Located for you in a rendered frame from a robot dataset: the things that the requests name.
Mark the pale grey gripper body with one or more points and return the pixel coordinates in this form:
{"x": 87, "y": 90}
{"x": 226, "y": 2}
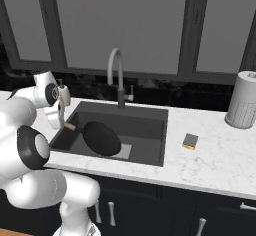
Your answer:
{"x": 61, "y": 115}

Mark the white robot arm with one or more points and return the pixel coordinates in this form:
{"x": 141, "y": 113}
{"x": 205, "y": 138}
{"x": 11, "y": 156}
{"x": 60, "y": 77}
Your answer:
{"x": 23, "y": 176}

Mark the dark sink basin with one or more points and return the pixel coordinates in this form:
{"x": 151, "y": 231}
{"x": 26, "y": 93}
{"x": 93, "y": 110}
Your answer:
{"x": 146, "y": 136}

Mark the dark panel under sink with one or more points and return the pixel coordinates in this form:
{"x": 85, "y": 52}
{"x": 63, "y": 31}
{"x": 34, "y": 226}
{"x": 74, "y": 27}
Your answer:
{"x": 133, "y": 186}

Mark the grey and yellow sponge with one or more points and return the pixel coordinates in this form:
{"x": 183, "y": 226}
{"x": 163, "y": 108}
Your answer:
{"x": 190, "y": 141}

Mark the cream soap dispenser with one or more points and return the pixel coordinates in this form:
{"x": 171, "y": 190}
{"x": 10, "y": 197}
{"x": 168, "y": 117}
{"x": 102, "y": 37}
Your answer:
{"x": 65, "y": 96}

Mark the grey curved tap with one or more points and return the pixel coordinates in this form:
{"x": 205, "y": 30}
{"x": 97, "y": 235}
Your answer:
{"x": 120, "y": 90}

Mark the dark framed window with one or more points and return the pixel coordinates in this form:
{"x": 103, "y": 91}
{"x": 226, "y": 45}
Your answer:
{"x": 126, "y": 23}

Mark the dark cupboard door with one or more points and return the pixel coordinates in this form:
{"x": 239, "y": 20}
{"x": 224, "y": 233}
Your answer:
{"x": 230, "y": 227}
{"x": 140, "y": 218}
{"x": 102, "y": 226}

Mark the white paper towel roll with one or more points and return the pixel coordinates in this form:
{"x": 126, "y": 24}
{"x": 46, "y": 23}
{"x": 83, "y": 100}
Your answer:
{"x": 242, "y": 103}

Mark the dark drawer front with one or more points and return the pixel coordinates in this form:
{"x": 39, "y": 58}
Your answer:
{"x": 223, "y": 202}

